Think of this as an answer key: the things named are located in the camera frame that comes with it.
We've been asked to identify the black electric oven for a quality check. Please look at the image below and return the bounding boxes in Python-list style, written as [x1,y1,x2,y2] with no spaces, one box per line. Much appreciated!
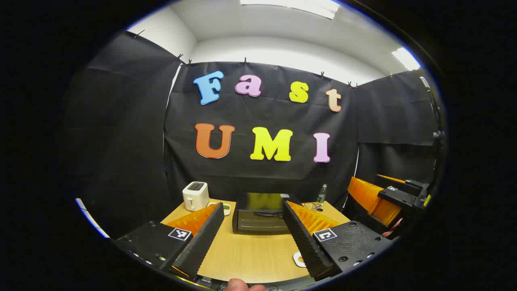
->
[232,192,301,234]

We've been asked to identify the ceiling light panel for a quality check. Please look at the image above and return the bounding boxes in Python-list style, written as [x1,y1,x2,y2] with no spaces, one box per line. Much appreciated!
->
[391,47,420,71]
[240,0,340,20]

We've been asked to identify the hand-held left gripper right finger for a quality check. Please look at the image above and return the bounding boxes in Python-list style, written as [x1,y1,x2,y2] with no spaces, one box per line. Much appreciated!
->
[282,200,394,281]

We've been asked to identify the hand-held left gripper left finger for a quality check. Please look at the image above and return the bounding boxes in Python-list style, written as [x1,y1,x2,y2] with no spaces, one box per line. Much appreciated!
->
[113,202,225,279]

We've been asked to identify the white toaster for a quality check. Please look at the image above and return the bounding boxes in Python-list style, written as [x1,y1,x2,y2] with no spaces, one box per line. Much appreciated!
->
[182,181,210,212]

